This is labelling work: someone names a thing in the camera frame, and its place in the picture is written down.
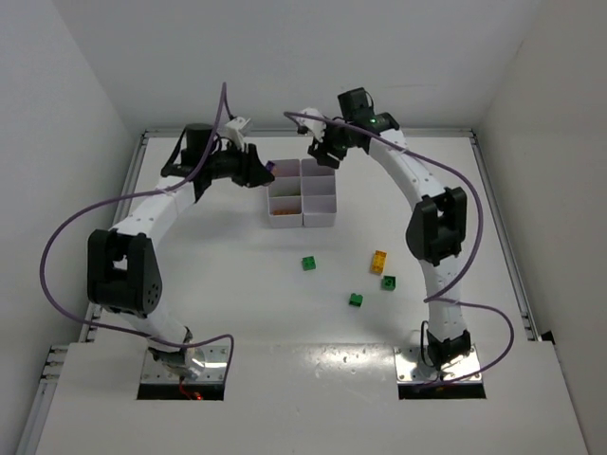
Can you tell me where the yellow lego brick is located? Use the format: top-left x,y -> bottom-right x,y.
370,250 -> 387,275

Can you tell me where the white divided container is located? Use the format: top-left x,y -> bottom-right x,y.
301,158 -> 338,228
267,159 -> 304,228

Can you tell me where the left white divided container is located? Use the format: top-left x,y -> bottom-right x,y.
267,159 -> 304,228

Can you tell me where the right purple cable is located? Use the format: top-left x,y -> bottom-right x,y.
283,110 -> 516,390

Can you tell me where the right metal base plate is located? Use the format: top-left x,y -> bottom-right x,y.
394,346 -> 483,385

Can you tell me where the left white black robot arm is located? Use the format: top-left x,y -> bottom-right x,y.
87,117 -> 274,355

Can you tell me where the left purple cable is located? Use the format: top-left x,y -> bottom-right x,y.
38,82 -> 236,380

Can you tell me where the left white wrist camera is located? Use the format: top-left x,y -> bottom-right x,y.
224,117 -> 252,151

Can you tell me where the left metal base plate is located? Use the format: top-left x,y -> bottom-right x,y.
140,346 -> 229,385

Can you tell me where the green two-by-two lego brick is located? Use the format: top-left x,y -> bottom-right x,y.
302,256 -> 317,271

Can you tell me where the dark green lego brick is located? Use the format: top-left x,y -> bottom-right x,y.
348,293 -> 364,308

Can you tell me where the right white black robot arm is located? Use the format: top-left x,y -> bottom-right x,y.
298,88 -> 471,369

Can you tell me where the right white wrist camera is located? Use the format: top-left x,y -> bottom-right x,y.
294,108 -> 326,142

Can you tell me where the right white divided container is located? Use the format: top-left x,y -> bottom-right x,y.
301,158 -> 338,228

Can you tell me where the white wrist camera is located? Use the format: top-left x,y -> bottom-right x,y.
294,108 -> 326,142
224,117 -> 252,151

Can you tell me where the purple cable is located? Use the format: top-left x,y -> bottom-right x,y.
283,110 -> 516,390
38,82 -> 236,380

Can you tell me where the metal base plate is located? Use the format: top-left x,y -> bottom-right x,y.
140,346 -> 229,385
394,346 -> 483,385

